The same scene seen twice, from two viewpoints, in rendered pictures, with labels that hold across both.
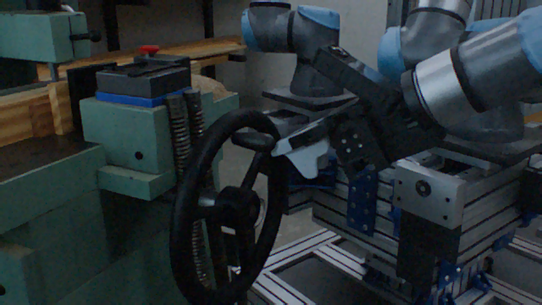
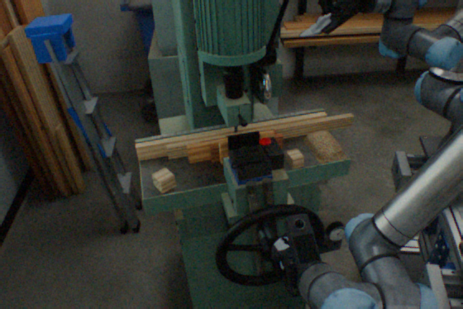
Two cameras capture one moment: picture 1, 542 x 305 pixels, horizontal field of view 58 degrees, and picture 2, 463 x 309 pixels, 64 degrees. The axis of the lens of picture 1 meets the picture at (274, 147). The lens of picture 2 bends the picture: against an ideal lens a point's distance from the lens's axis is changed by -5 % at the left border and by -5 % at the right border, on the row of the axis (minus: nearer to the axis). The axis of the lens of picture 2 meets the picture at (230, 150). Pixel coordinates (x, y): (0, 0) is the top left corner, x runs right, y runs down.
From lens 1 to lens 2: 63 cm
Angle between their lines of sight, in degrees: 48
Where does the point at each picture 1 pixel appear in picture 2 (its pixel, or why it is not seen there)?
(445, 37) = (368, 250)
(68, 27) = (237, 111)
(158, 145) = (237, 203)
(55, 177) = (197, 194)
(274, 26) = (436, 97)
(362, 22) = not seen: outside the picture
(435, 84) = (302, 285)
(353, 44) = not seen: outside the picture
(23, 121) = (206, 153)
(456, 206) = not seen: outside the picture
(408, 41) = (355, 235)
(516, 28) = (328, 296)
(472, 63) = (312, 292)
